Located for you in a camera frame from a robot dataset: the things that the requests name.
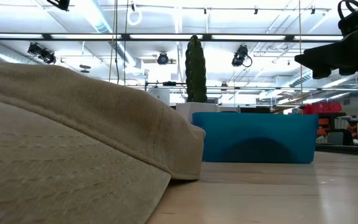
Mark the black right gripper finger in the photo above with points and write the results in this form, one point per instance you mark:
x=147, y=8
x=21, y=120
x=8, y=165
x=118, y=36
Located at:
x=309, y=59
x=325, y=46

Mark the beige knitted hat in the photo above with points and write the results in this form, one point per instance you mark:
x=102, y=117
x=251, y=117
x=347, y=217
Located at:
x=73, y=140

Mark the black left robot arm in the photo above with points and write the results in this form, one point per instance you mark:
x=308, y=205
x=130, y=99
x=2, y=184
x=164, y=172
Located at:
x=61, y=3

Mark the red storage crate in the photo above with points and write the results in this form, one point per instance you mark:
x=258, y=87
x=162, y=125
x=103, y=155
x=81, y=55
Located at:
x=322, y=108

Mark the blue plastic bin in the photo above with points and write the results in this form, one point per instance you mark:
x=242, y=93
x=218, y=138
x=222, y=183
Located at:
x=300, y=133

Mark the green cactus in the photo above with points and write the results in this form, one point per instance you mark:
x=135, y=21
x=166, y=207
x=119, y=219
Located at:
x=196, y=71

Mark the black round ceiling spotlight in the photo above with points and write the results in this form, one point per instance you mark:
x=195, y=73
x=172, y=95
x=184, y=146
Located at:
x=163, y=58

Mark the black ceiling disc fixture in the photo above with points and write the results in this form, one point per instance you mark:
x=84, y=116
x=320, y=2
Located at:
x=85, y=67

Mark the black ceiling spotlight pair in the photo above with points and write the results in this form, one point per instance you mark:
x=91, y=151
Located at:
x=42, y=53

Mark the black background rail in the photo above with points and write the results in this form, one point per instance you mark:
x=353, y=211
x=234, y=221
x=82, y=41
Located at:
x=259, y=88

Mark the black overhead camera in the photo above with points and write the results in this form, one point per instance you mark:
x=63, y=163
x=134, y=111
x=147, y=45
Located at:
x=240, y=56

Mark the black aluminium table frame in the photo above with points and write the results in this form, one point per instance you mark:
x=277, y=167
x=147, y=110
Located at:
x=346, y=150

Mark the black overhead frame bar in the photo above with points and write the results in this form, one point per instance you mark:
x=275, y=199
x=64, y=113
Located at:
x=166, y=37

